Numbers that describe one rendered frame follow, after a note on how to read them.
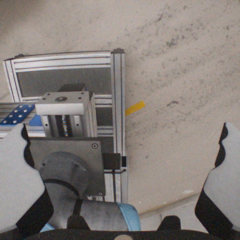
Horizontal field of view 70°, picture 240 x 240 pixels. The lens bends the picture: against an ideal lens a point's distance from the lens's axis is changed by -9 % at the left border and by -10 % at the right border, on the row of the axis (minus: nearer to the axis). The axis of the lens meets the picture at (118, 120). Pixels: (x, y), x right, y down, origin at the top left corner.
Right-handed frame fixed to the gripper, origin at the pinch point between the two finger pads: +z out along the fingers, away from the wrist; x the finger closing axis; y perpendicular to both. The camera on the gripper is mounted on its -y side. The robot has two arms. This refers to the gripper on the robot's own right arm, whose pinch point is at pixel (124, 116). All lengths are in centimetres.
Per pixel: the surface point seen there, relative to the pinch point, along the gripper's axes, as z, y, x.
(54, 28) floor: 132, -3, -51
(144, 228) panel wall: 110, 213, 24
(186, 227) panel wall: 95, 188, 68
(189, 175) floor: 132, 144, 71
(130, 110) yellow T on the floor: 132, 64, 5
